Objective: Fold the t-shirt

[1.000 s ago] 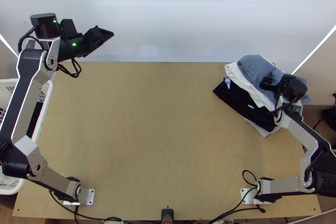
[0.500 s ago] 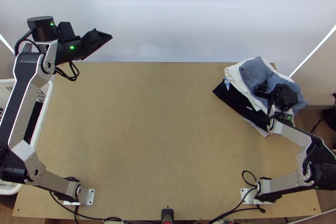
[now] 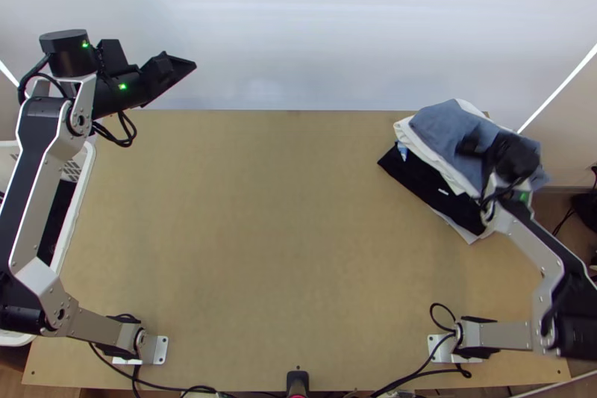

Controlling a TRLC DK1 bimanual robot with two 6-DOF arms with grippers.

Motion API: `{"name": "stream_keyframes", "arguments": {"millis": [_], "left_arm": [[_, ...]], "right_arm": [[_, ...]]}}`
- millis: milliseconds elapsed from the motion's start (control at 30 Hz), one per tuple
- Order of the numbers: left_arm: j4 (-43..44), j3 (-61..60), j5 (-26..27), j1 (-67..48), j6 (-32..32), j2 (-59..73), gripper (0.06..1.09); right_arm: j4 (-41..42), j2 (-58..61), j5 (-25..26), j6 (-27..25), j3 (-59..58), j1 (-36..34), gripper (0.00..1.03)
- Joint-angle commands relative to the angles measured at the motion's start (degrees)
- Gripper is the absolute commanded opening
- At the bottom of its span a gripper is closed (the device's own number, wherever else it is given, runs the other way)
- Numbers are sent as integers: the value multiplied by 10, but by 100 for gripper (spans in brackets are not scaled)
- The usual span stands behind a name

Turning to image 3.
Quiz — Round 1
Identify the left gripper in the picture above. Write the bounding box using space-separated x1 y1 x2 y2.
128 51 198 109

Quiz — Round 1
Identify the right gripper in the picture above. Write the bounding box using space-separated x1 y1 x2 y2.
460 131 543 181

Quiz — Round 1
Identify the white laundry basket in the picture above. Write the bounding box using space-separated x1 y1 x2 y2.
0 138 98 348

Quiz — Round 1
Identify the white light strip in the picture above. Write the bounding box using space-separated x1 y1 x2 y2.
516 42 597 134
0 61 21 89

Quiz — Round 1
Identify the black cable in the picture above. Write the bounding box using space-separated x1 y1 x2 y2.
428 302 473 378
372 360 463 398
479 173 531 217
88 341 220 398
93 108 139 149
17 53 75 108

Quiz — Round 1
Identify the blue-grey t-shirt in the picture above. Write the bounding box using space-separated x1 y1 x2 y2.
409 98 551 197

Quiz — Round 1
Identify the pile of folded clothes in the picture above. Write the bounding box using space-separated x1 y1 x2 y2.
376 98 519 246

